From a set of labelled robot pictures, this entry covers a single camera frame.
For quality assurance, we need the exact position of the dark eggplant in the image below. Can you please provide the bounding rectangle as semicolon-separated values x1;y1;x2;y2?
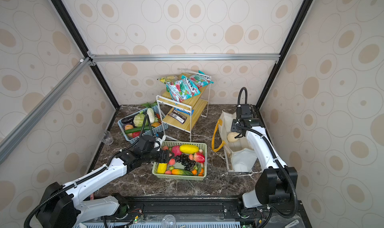
121;117;134;124

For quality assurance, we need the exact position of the yellow green snack bag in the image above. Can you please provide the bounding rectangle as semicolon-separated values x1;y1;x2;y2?
158;75;179;84

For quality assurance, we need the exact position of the leafy green vegetable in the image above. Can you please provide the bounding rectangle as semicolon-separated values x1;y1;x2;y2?
141;101;158;108

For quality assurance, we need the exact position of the green cucumber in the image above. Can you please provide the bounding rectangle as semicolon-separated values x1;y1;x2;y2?
125;126;153;135

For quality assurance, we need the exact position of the green orange papaya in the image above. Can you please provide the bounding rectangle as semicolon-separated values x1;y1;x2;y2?
171;169;194;176

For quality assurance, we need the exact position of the horizontal aluminium frame bar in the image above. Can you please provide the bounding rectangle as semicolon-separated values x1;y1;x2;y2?
86;53;281;63

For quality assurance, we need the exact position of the clear plastic cup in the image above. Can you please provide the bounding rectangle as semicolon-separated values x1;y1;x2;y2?
99;131;114;146

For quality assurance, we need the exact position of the blue plastic vegetable basket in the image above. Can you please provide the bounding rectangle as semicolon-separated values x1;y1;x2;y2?
117;105;169;145

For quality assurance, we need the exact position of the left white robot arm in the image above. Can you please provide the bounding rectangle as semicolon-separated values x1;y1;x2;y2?
24;132;171;228

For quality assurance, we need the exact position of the green cabbage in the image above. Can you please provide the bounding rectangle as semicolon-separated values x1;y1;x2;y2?
133;113;149;127

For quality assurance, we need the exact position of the blue snack packet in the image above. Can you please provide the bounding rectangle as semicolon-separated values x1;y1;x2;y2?
174;108;194;116

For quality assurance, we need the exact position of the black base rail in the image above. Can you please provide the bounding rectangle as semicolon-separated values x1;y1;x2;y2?
90;196;312;228

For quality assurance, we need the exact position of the peach colored fruit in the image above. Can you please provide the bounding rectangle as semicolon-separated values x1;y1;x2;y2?
125;124;134;131

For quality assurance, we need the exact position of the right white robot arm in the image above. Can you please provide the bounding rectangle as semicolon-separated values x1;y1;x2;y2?
231;87;299;219

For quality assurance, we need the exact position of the dark grape bunch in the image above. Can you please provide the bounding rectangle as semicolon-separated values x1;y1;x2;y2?
174;154;196;172

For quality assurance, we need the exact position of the beige round melon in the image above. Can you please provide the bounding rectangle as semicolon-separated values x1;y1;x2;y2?
227;132;241;143

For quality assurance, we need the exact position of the white radish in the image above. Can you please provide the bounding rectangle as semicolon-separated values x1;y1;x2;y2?
147;108;156;124

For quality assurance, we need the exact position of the teal pink snack bag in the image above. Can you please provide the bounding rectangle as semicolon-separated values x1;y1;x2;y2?
189;72;214;89

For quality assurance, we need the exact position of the diagonal aluminium frame bar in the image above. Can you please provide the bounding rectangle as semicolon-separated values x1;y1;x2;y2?
1;57;91;163

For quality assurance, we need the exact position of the red pepper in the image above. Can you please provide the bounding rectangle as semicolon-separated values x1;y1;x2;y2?
131;132;141;138

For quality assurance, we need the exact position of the white grocery tote bag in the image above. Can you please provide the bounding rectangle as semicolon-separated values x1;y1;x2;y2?
211;111;259;173

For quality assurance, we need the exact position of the white wire wooden shelf rack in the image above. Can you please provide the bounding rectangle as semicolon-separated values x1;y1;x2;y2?
156;84;212;142

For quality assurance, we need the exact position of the green plastic fruit basket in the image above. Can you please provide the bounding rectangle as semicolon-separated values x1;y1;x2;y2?
152;141;208;181

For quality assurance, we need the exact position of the dark snack bar packet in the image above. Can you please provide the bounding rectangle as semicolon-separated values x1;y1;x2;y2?
168;110;187;124

